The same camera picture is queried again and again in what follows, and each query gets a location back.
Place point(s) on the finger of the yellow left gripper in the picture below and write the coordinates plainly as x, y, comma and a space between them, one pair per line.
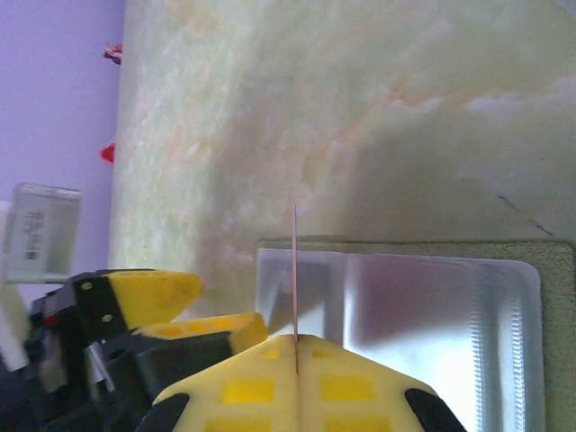
153, 294
198, 335

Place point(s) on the clear plastic bag with label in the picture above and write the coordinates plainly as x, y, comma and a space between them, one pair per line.
40, 234

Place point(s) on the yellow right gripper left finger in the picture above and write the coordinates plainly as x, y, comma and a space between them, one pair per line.
252, 396

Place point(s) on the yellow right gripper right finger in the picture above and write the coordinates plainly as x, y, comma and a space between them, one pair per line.
346, 396

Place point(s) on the red VIP card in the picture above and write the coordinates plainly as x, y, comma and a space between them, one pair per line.
294, 270

